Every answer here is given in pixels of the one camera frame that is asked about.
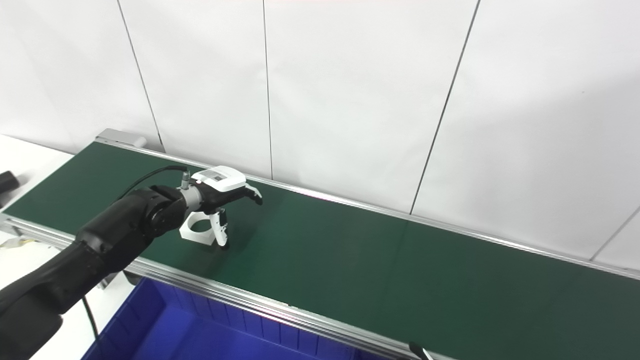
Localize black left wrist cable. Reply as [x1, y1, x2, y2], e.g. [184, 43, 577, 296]
[82, 166, 193, 343]

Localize blue plastic bin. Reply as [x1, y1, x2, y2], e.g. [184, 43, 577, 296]
[82, 277, 381, 360]

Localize green conveyor belt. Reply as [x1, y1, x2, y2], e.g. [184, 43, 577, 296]
[0, 137, 640, 360]
[4, 141, 640, 360]

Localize white square part with hole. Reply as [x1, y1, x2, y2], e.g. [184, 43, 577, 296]
[179, 211, 223, 246]

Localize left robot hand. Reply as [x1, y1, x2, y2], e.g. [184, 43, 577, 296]
[186, 166, 263, 249]

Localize black round object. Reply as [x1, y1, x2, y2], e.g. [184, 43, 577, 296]
[0, 171, 21, 195]

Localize grey conveyor end housing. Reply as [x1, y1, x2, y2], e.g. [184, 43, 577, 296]
[95, 129, 147, 149]

